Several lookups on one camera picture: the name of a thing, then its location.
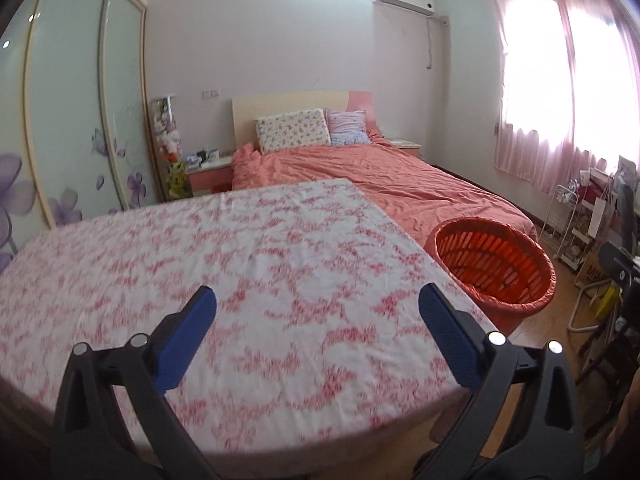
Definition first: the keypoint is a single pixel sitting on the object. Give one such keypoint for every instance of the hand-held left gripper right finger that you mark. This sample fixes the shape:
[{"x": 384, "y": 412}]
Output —
[{"x": 447, "y": 335}]

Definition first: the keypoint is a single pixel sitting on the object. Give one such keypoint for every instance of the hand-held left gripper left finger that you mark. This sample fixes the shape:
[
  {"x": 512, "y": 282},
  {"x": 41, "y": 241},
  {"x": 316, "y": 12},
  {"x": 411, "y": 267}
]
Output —
[{"x": 187, "y": 340}]

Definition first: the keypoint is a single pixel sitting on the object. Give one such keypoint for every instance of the red plastic basket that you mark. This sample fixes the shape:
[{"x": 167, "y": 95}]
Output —
[{"x": 500, "y": 265}]

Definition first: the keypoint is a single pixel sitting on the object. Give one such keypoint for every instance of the pink floral tablecloth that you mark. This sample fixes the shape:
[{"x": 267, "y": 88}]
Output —
[{"x": 275, "y": 285}]

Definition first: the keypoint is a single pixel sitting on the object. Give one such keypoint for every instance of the cardboard box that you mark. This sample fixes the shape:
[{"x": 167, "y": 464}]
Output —
[{"x": 590, "y": 270}]

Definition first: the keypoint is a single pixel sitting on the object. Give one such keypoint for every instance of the bed with salmon cover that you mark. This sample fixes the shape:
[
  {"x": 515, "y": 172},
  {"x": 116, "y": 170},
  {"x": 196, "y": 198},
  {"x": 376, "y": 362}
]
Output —
[{"x": 390, "y": 185}]

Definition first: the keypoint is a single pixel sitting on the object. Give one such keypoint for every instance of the pink and white nightstand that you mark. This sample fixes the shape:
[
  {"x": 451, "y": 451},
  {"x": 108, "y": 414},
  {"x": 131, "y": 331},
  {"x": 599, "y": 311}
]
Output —
[
  {"x": 405, "y": 147},
  {"x": 210, "y": 177}
]

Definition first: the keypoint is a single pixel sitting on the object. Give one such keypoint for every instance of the small dark mug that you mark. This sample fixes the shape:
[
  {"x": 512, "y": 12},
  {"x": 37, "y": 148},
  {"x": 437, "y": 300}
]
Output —
[{"x": 203, "y": 155}]

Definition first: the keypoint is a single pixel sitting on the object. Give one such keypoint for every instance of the black chair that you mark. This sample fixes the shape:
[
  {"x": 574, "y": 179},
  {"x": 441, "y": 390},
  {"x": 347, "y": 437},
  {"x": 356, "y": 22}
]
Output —
[{"x": 620, "y": 265}]

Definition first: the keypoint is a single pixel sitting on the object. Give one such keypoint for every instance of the cluttered white trolley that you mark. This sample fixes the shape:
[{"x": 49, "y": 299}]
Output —
[{"x": 595, "y": 205}]

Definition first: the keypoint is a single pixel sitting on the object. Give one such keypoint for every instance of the pink and blue striped pillow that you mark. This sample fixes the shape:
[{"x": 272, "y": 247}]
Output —
[{"x": 347, "y": 127}]

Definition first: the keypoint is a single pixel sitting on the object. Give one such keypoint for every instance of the white floral pillow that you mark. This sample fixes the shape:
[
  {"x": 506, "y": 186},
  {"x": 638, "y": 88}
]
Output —
[{"x": 292, "y": 131}]

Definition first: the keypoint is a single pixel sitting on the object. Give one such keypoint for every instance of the beige and pink headboard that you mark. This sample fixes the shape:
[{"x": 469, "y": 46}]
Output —
[{"x": 280, "y": 102}]

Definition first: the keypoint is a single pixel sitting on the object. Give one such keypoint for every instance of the wardrobe with floral glass doors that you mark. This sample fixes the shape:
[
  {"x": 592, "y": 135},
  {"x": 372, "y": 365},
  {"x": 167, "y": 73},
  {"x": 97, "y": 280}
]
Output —
[{"x": 65, "y": 110}]

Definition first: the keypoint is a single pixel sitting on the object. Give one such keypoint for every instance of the pink curtain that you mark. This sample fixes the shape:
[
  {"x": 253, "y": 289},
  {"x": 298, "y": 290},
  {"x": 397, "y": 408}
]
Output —
[{"x": 565, "y": 85}]

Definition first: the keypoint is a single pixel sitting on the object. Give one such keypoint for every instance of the air conditioner pipe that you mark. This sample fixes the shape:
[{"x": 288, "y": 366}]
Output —
[{"x": 430, "y": 40}]

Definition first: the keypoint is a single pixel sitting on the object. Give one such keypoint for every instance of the white metal tube frame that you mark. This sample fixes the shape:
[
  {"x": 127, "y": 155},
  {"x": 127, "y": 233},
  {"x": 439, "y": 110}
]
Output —
[{"x": 575, "y": 310}]

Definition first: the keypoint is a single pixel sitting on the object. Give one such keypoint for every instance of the white wall outlet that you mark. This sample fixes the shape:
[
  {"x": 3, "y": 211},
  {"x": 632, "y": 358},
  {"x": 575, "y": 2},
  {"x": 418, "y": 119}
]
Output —
[{"x": 210, "y": 94}]

